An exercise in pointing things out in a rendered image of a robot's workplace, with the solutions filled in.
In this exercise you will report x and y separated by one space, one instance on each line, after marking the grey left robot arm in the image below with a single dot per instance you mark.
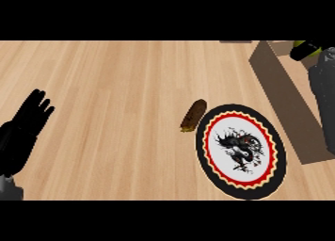
6 189

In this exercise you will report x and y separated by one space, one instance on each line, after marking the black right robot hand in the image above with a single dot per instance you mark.
299 55

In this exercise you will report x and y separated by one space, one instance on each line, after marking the brown oblong vegetable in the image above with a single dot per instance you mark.
195 115

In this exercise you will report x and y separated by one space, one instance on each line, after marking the round plate with dragon print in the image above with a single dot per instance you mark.
241 152

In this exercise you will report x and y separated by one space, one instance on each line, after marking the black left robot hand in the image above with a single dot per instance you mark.
18 138

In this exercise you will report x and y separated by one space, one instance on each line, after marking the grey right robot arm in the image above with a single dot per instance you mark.
331 100

